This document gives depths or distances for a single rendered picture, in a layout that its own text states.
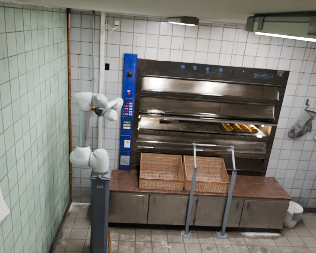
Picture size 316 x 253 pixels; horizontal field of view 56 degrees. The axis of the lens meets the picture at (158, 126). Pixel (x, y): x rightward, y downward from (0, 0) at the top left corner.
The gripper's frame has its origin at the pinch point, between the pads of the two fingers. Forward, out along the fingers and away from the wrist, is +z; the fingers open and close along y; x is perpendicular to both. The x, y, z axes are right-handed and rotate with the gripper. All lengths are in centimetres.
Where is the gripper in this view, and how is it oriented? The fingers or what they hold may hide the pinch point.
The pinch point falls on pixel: (93, 109)
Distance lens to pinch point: 376.9
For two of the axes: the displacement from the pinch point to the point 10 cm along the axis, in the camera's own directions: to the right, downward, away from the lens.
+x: 6.6, -2.0, 7.2
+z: -7.5, -2.8, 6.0
